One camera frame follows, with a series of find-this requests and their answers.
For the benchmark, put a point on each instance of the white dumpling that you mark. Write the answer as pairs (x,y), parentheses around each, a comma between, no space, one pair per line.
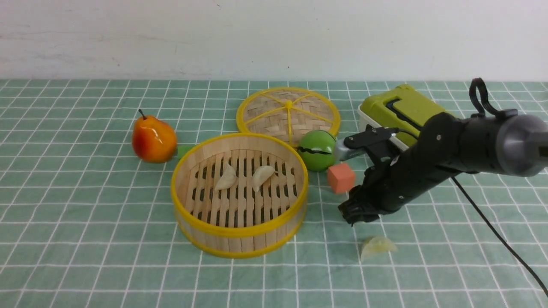
(261,175)
(227,178)

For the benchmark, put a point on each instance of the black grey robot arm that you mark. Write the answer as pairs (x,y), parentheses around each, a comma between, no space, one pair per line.
(507,144)

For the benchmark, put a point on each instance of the green lidded white storage box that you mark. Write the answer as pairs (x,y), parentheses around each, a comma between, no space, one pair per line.
(402,107)

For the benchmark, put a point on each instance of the woven bamboo steamer lid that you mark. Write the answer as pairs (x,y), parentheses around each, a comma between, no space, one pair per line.
(287,113)

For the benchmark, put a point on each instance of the orange red toy pear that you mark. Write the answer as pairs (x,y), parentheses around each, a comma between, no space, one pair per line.
(153,140)

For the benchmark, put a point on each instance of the orange foam cube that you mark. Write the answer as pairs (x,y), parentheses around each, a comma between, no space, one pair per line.
(341,178)

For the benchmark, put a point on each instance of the green toy ball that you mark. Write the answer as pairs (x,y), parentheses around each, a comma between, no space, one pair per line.
(316,149)

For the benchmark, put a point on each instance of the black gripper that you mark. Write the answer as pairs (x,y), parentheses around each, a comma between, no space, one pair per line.
(390,185)

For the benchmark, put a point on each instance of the bamboo steamer tray yellow rim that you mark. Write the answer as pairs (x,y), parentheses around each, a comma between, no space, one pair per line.
(238,222)

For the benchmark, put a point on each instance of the pale green dumpling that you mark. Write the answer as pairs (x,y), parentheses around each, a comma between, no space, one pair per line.
(377,245)

